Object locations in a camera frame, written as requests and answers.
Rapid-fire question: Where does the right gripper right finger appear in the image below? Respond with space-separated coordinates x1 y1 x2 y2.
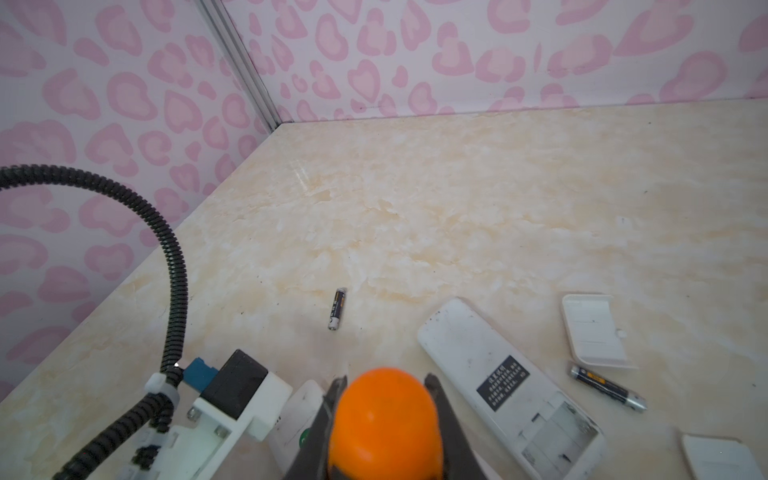
424 373 487 480

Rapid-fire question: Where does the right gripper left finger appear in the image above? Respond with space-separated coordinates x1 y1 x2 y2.
283 376 348 479

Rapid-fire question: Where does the orange black screwdriver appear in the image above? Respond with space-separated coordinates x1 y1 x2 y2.
327 367 444 479

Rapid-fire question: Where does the red white remote control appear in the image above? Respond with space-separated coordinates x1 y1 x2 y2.
417 298 606 479

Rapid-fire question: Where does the black battery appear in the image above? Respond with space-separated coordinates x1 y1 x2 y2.
328 287 347 331
569 363 647 413

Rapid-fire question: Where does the white battery cover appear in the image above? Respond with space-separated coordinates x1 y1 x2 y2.
561 293 637 370
681 434 766 480

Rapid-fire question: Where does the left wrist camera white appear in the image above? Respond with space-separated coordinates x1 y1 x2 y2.
117 349 293 479

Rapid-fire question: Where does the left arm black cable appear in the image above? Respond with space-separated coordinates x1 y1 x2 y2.
0 164 190 480

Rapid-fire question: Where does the aluminium left corner post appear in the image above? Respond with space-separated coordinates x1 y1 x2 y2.
193 0 282 132

